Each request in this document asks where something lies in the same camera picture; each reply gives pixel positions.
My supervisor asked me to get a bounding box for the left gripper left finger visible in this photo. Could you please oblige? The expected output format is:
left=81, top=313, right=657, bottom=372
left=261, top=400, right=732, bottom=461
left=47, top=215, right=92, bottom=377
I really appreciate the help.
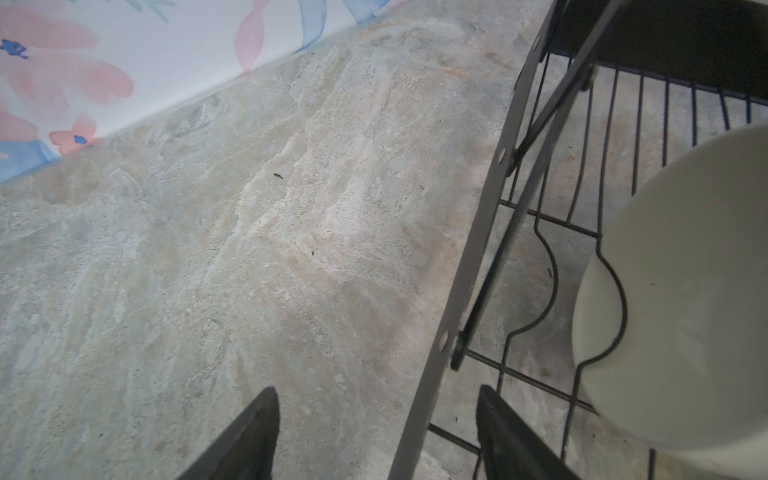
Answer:
left=178, top=386, right=280, bottom=480

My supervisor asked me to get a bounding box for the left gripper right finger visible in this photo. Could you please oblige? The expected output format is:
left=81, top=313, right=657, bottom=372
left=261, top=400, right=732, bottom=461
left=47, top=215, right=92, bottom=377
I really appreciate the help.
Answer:
left=476, top=385, right=579, bottom=480

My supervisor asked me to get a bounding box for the black wire dish rack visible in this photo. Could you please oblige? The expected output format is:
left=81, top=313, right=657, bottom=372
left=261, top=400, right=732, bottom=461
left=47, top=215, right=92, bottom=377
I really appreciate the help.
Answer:
left=390, top=1, right=767, bottom=479

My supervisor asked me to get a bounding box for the cream ribbed bowl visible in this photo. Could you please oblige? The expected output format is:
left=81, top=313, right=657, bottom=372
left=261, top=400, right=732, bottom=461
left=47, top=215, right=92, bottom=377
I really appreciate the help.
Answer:
left=572, top=124, right=767, bottom=479

